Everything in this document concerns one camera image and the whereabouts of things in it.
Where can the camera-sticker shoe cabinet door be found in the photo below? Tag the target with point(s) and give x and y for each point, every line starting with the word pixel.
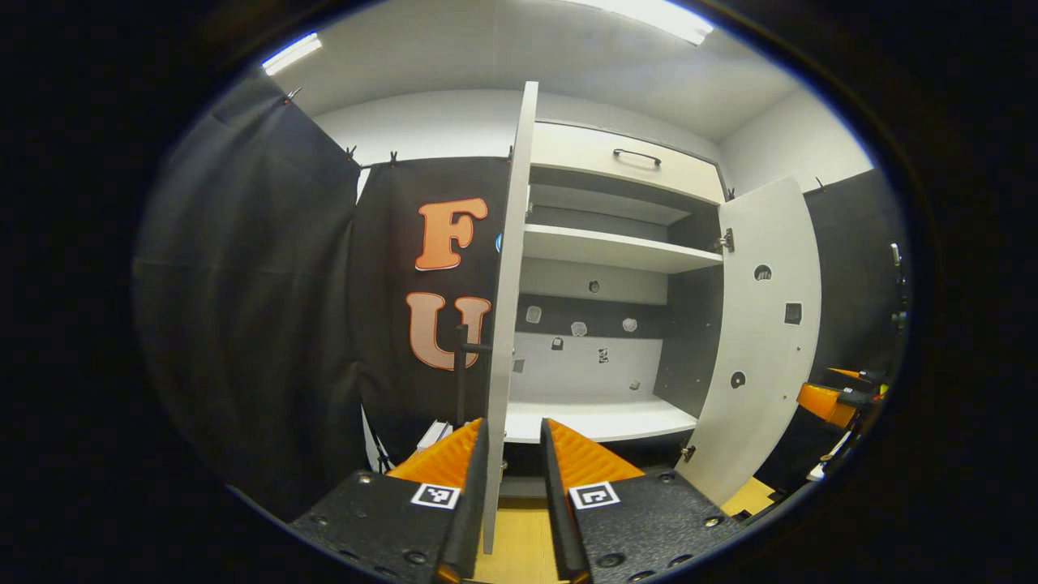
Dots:
pixel 511 284

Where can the beige cabinet drawer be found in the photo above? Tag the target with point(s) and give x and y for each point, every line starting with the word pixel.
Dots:
pixel 584 158

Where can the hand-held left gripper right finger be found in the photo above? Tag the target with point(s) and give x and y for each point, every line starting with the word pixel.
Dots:
pixel 559 527

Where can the headphone-sticker shoe cabinet door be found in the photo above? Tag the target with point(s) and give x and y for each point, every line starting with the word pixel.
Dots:
pixel 762 349

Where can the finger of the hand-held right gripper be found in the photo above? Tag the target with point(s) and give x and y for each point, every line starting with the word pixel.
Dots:
pixel 851 375
pixel 823 401

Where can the black backdrop cloth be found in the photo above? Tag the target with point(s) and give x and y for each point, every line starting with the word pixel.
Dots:
pixel 243 308

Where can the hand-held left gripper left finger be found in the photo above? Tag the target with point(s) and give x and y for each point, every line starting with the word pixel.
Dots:
pixel 470 527

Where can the beige double-door shoe cabinet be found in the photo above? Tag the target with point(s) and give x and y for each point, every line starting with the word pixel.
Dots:
pixel 600 243

